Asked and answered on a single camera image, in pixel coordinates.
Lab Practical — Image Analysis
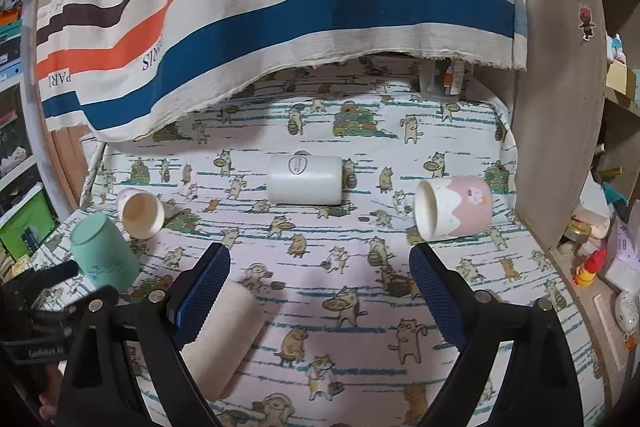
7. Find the red cartoon sticker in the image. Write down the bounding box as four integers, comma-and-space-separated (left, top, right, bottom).
578, 4, 596, 42

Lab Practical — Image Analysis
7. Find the purple tissue pack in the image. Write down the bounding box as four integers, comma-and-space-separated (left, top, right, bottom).
604, 220, 640, 295

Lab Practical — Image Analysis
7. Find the pink white flower cup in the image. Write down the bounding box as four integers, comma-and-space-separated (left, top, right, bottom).
413, 176, 492, 243

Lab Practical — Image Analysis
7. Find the beige speckled cup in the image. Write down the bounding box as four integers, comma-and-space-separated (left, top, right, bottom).
181, 282, 264, 402

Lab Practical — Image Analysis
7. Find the red yellow chicken toy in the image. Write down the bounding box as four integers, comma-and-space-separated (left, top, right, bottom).
573, 248, 608, 288

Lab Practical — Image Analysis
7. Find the mint green mug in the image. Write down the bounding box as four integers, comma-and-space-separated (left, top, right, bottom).
70, 213, 140, 293

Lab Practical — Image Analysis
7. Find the white storage shelf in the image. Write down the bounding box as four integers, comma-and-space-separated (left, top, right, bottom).
1, 0, 58, 265

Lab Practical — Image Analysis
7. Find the white cylindrical mug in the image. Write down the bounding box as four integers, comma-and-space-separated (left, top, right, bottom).
266, 154, 343, 206

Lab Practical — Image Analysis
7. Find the white spotted egg toy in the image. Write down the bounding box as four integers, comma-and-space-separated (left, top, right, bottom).
614, 291, 639, 334

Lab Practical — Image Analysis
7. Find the small pink white cup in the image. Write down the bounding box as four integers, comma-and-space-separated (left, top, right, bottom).
116, 187, 180, 239

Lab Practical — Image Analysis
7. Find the wooden shelf side panel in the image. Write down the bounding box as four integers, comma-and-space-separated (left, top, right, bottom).
513, 0, 606, 249

